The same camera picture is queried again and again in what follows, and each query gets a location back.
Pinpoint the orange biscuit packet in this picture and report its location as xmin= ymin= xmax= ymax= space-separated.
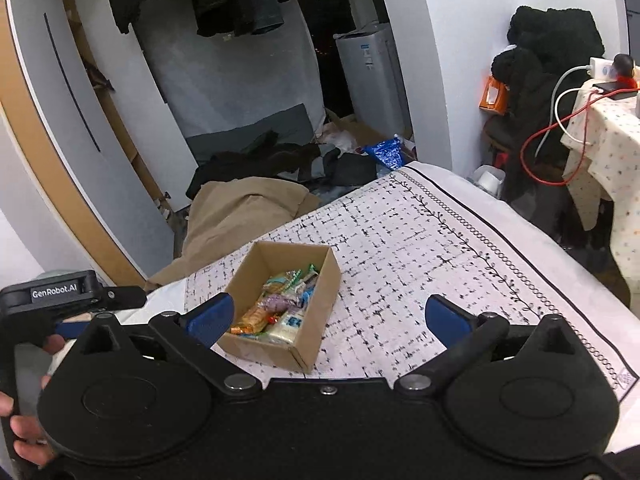
xmin=230 ymin=304 xmax=271 ymax=335

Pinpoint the purple round snack packet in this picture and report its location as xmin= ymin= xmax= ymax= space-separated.
xmin=259 ymin=294 xmax=299 ymax=314

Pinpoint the green candy wrapper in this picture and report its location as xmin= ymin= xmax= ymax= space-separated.
xmin=293 ymin=263 xmax=319 ymax=286

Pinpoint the teal cracker packet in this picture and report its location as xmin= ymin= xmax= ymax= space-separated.
xmin=262 ymin=269 xmax=302 ymax=295

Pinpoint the white barcode snack packet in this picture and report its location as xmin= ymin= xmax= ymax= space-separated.
xmin=266 ymin=311 xmax=305 ymax=344

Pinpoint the light blue snack packet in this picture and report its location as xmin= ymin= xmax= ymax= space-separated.
xmin=297 ymin=285 xmax=316 ymax=310

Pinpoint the left hand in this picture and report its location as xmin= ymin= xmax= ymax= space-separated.
xmin=1 ymin=311 xmax=92 ymax=479

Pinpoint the brown cardboard box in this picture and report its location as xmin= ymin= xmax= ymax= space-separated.
xmin=218 ymin=242 xmax=341 ymax=374

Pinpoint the patterned white bed cover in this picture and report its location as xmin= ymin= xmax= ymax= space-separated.
xmin=114 ymin=160 xmax=640 ymax=456

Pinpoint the tan blanket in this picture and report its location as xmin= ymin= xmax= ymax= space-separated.
xmin=144 ymin=177 xmax=320 ymax=292

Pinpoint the white cup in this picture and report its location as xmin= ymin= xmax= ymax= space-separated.
xmin=470 ymin=165 xmax=506 ymax=198

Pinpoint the black clothes pile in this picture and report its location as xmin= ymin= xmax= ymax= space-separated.
xmin=186 ymin=131 xmax=378 ymax=205

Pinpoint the blue foil bag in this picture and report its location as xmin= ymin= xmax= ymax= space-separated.
xmin=362 ymin=136 xmax=405 ymax=170

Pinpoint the orange tissue box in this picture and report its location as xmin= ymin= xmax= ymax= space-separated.
xmin=478 ymin=76 xmax=509 ymax=116

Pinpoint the dotted cream tablecloth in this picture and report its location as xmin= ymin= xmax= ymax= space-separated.
xmin=561 ymin=80 xmax=640 ymax=313

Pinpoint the black fuzzy garment on chair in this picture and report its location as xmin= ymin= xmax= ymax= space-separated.
xmin=483 ymin=6 xmax=604 ymax=214

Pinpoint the orange cable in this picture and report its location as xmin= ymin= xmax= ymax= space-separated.
xmin=519 ymin=86 xmax=640 ymax=189

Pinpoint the white charging cable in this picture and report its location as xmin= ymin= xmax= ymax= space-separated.
xmin=534 ymin=64 xmax=601 ymax=158

